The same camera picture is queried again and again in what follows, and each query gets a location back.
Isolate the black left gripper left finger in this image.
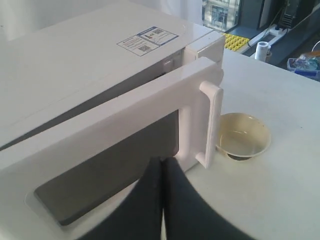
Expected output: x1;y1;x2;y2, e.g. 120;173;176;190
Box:
82;157;163;240

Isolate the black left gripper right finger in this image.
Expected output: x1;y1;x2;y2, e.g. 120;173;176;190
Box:
161;157;252;240

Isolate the white microwave door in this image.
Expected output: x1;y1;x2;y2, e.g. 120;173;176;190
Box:
0;57;224;240

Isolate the cream yellow bowl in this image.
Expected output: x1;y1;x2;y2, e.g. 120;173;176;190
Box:
216;112;272;161

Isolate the white microwave oven body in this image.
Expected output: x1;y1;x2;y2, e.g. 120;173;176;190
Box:
0;1;225;149

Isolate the blue warning label sticker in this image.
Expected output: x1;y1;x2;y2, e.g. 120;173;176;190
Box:
117;26;179;57

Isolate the white paper roll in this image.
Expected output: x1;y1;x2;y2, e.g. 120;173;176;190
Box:
254;41;269;62

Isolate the blue plastic storage box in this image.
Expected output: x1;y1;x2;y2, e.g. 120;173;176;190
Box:
287;54;320;82

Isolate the white power strip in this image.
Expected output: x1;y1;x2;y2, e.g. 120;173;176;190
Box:
269;24;291;36

